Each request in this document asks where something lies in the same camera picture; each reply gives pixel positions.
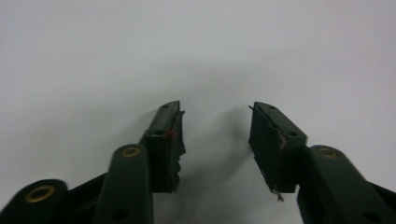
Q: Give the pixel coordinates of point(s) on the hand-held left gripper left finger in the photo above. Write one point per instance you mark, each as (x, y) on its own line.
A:
(163, 149)

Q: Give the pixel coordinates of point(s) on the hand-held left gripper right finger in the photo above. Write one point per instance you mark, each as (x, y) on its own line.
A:
(274, 149)

